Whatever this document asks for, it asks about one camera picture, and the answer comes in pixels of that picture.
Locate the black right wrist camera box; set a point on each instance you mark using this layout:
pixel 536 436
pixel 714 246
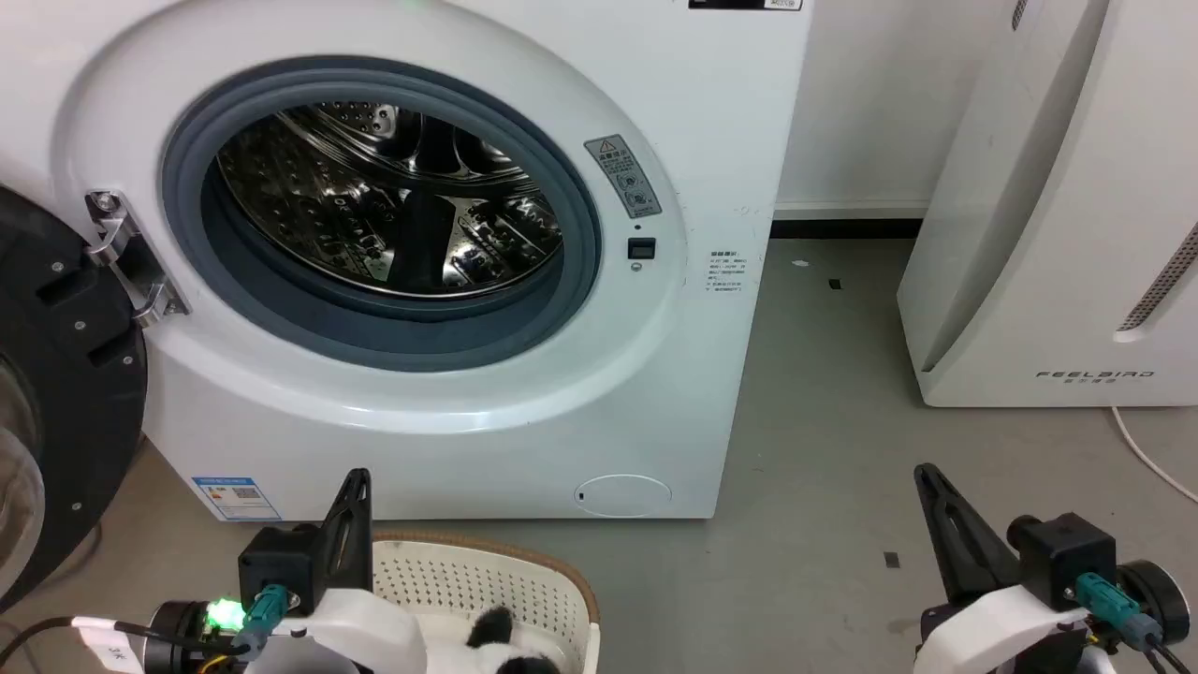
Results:
pixel 1062 557

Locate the black washing machine door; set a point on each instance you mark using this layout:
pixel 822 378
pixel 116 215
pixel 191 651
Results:
pixel 65 374

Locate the white air purifier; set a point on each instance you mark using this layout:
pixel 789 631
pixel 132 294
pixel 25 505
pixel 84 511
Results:
pixel 1048 234

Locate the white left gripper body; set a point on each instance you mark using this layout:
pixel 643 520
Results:
pixel 365 632

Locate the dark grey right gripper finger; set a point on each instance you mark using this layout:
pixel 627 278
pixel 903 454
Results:
pixel 964 538

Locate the oval drain filter cover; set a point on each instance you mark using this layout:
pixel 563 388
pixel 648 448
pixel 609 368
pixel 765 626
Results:
pixel 623 496

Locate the grey warning sticker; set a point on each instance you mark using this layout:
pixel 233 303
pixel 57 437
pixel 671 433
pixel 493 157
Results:
pixel 623 178

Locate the grey rubber door gasket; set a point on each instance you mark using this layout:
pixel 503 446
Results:
pixel 281 328

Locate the white perforated laundry basket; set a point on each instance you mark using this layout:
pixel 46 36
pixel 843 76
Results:
pixel 468 580

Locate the stainless steel washing machine drum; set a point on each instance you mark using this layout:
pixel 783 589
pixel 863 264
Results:
pixel 328 206

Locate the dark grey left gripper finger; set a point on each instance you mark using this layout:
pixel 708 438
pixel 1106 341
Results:
pixel 352 524

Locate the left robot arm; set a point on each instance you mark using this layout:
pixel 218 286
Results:
pixel 182 632

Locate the white front-load washing machine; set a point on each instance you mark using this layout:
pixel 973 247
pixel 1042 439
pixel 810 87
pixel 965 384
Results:
pixel 487 421

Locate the chrome door hinge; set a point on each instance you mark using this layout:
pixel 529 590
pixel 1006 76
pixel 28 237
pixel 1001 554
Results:
pixel 131 257

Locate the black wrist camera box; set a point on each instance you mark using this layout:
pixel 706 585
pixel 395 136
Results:
pixel 279 562
pixel 1062 557

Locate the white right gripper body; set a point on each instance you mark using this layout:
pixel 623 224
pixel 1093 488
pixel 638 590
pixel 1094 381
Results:
pixel 1001 627

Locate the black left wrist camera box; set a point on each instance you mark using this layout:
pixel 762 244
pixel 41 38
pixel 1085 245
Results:
pixel 279 562

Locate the small printed text sticker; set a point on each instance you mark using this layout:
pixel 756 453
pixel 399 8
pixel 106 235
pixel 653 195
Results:
pixel 726 271

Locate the black and white plush toy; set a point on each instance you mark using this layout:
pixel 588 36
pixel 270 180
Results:
pixel 510 655

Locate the blue energy label sticker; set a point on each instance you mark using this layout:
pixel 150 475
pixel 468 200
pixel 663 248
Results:
pixel 237 498

